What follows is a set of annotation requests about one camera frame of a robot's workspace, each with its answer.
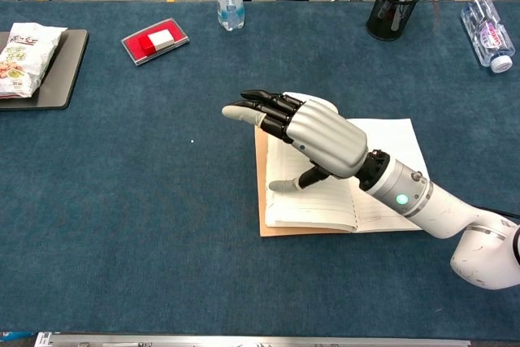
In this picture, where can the silver and black right robot hand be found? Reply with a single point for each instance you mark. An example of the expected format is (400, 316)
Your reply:
(329, 135)

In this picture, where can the brown kraft spiral notebook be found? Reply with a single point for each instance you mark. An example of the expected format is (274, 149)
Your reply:
(317, 209)

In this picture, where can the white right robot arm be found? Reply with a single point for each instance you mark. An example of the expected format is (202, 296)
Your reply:
(447, 213)

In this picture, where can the black mesh pen holder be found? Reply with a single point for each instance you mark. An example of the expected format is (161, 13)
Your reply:
(386, 18)

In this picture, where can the clear bottle with purple label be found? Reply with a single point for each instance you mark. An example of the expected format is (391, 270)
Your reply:
(485, 38)

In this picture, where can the red ink pad case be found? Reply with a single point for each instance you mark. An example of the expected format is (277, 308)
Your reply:
(172, 30)

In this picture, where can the red and white block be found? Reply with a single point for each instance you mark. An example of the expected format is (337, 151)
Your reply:
(160, 39)

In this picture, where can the white snack bag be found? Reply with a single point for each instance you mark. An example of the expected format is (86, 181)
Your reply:
(24, 58)

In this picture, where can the aluminium profile rail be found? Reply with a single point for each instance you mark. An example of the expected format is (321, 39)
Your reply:
(243, 341)

